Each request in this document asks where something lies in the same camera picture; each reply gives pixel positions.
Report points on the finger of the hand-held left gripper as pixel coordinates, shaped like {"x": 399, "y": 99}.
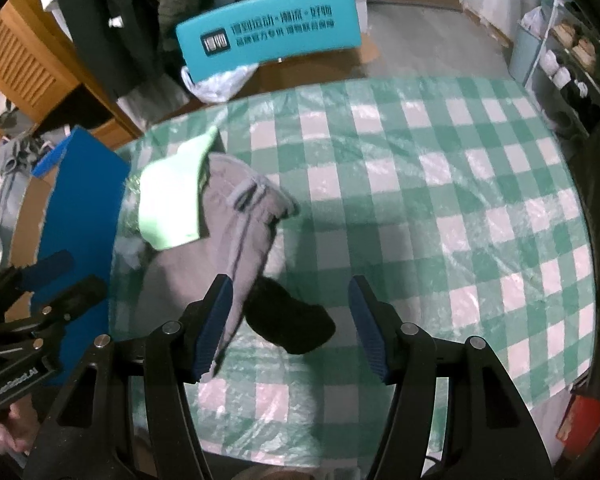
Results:
{"x": 82, "y": 292}
{"x": 54, "y": 263}

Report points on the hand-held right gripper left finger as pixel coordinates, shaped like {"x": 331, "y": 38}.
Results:
{"x": 211, "y": 327}

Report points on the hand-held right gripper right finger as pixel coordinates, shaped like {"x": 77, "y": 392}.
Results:
{"x": 372, "y": 332}

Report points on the black sock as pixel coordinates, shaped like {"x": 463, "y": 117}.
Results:
{"x": 290, "y": 322}

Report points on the grey cloth garment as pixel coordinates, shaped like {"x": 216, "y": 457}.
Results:
{"x": 240, "y": 230}

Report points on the light green cloth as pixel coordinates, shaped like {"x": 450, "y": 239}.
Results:
{"x": 172, "y": 200}

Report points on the person's left hand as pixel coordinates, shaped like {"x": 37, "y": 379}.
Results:
{"x": 10, "y": 427}

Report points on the blue board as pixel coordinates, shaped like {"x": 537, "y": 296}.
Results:
{"x": 87, "y": 220}

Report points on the grey clothes pile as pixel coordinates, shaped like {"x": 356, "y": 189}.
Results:
{"x": 17, "y": 157}

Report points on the green white checkered tablecloth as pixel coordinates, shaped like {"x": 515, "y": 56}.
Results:
{"x": 430, "y": 200}

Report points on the wooden cabinet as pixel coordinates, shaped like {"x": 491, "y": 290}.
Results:
{"x": 25, "y": 65}

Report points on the red box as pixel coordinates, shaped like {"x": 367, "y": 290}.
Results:
{"x": 582, "y": 425}

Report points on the white plastic bag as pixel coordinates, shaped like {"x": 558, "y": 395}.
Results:
{"x": 215, "y": 82}

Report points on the dark hanging jackets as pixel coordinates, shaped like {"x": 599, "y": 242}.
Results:
{"x": 105, "y": 20}

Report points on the black shoe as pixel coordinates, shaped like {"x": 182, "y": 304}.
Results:
{"x": 575, "y": 92}

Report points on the light blue bin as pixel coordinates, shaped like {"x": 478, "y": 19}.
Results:
{"x": 525, "y": 57}

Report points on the white shoe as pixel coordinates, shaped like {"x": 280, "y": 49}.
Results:
{"x": 562, "y": 76}
{"x": 550, "y": 62}

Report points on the shoe rack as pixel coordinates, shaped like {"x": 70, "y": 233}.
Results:
{"x": 580, "y": 75}

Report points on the white bin bag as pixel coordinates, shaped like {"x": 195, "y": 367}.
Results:
{"x": 535, "y": 21}

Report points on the beige shoe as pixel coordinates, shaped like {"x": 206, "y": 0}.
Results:
{"x": 564, "y": 35}
{"x": 585, "y": 49}

